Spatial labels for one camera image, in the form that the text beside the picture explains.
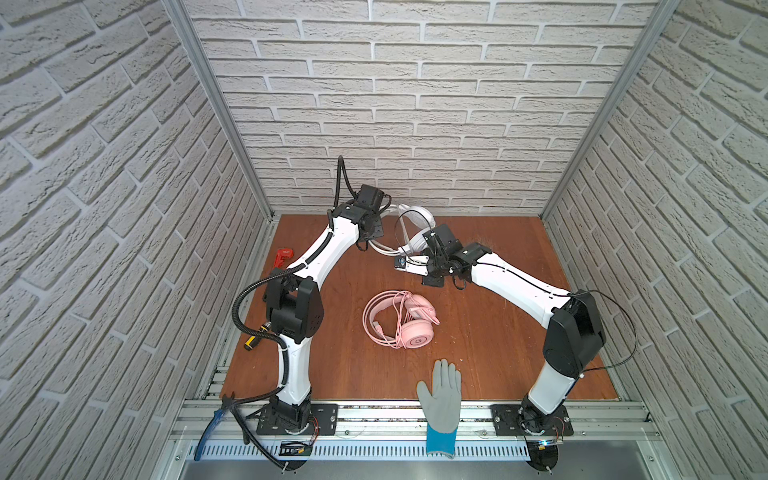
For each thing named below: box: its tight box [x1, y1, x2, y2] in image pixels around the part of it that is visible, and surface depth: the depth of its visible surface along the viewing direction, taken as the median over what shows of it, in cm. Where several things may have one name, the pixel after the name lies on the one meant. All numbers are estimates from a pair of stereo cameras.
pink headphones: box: [362, 290, 441, 349], surface depth 86 cm
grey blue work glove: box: [416, 359, 462, 459], surface depth 77 cm
